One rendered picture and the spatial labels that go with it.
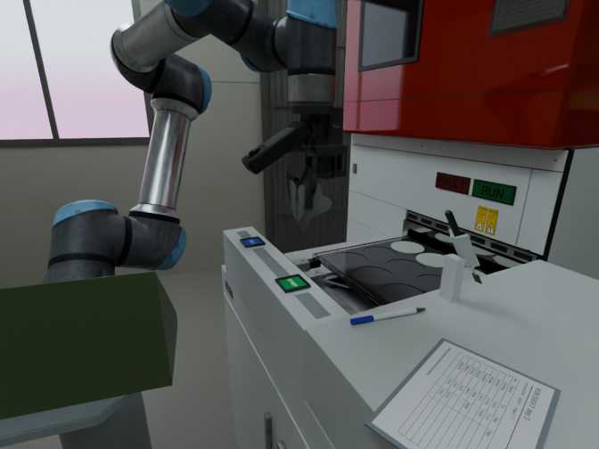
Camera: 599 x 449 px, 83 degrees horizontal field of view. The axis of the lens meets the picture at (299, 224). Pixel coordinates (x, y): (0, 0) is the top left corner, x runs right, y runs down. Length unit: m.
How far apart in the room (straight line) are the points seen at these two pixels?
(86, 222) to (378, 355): 0.61
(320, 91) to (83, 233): 0.53
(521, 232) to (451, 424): 0.63
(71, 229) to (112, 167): 2.09
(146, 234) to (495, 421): 0.71
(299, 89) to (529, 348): 0.51
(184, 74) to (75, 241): 0.46
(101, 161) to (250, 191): 1.12
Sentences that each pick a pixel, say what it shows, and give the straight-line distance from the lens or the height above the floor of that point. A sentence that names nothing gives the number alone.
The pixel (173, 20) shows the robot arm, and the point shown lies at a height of 1.43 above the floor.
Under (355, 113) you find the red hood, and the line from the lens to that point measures 1.38.
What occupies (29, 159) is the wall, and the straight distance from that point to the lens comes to 3.02.
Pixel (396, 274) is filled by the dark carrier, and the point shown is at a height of 0.90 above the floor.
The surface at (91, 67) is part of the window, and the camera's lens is 2.86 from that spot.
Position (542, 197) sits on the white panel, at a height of 1.11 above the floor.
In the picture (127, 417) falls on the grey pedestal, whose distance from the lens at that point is 0.87.
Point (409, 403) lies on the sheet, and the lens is 0.47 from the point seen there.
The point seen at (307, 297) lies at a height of 0.96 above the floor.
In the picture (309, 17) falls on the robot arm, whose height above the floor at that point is 1.42.
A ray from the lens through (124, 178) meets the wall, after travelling 2.88.
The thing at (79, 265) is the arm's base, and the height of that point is 1.02.
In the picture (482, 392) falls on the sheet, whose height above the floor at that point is 0.97.
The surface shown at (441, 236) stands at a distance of 1.13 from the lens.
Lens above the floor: 1.29
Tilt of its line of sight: 18 degrees down
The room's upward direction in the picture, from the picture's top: straight up
